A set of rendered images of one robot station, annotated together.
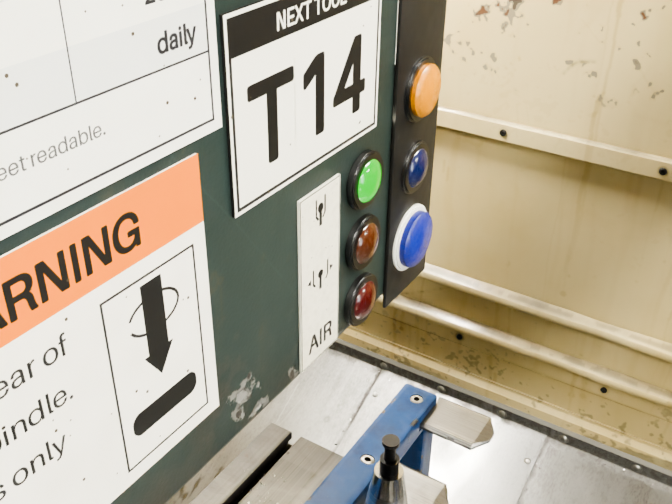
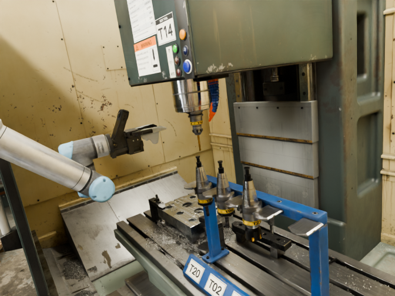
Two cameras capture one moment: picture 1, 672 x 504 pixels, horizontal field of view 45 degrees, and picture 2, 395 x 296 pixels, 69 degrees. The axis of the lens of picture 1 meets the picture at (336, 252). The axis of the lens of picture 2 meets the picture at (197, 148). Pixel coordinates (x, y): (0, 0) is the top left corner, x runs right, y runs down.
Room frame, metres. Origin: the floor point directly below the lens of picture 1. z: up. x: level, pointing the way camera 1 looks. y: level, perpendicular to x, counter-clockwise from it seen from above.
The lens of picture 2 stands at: (0.68, -0.76, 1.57)
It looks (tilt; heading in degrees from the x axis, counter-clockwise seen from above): 14 degrees down; 114
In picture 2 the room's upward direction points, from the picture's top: 8 degrees counter-clockwise
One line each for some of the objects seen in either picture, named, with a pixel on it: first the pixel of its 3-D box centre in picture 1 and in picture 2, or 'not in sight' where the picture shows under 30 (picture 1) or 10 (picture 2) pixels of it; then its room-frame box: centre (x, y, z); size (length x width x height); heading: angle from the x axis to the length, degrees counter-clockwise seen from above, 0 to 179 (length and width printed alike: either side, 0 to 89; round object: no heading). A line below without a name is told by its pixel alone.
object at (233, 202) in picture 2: not in sight; (236, 201); (0.45, -0.02, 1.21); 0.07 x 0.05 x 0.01; 58
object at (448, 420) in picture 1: (461, 425); (303, 227); (0.63, -0.14, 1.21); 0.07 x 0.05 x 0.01; 58
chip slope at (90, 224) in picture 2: not in sight; (149, 218); (-0.35, 0.64, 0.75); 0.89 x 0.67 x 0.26; 58
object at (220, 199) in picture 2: not in sight; (224, 197); (0.40, 0.01, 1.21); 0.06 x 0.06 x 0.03
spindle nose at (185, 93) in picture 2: not in sight; (192, 94); (0.22, 0.29, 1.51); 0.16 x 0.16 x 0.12
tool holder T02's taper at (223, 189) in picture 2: not in sight; (222, 182); (0.40, 0.01, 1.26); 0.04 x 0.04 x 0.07
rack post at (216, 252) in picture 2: not in sight; (211, 221); (0.29, 0.14, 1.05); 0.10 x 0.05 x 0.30; 58
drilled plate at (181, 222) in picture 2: not in sight; (193, 212); (0.12, 0.36, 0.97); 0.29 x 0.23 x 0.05; 148
